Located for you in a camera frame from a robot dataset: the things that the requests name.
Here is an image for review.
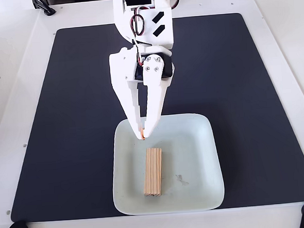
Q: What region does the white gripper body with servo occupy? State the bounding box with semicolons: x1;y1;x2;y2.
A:
108;43;176;85

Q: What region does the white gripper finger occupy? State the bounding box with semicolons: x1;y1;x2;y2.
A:
111;79;145;142
139;54;176;139

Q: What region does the wooden block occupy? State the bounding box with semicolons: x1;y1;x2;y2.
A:
140;146;165;198

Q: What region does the white square plate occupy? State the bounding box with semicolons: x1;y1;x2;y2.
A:
107;111;227;217

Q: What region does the black table mat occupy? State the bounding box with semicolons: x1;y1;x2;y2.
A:
0;9;304;224

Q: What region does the black table clamp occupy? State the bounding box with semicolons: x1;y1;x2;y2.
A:
32;0;57;18

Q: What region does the red black white gripper cable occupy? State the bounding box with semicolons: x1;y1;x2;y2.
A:
128;5;149;68

